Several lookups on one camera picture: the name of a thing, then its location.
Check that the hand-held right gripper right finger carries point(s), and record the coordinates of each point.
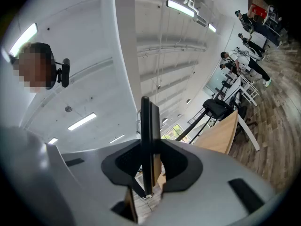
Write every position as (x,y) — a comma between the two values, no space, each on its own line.
(211,173)

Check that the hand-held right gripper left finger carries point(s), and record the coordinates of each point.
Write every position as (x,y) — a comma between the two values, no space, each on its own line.
(89,173)

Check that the black calculator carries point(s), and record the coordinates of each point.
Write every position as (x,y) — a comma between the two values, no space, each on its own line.
(146,138)

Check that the wooden table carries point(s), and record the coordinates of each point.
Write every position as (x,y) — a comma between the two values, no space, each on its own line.
(218,135)

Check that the long ceiling light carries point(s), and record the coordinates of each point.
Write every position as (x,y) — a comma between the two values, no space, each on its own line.
(211,27)
(116,139)
(82,121)
(180,8)
(23,39)
(52,140)

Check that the black office chair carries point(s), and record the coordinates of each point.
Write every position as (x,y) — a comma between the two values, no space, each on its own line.
(217,108)

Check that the white desk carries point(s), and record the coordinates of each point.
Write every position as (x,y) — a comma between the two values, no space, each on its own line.
(235,88)

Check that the person's head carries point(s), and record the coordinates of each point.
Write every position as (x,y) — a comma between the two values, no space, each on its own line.
(33,67)

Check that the white ceiling air conditioner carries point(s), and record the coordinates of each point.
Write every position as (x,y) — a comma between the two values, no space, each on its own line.
(200,20)

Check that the red box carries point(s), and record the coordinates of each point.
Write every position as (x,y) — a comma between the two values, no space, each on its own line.
(258,11)

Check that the black head-worn camera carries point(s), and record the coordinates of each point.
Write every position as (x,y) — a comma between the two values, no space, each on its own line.
(65,72)

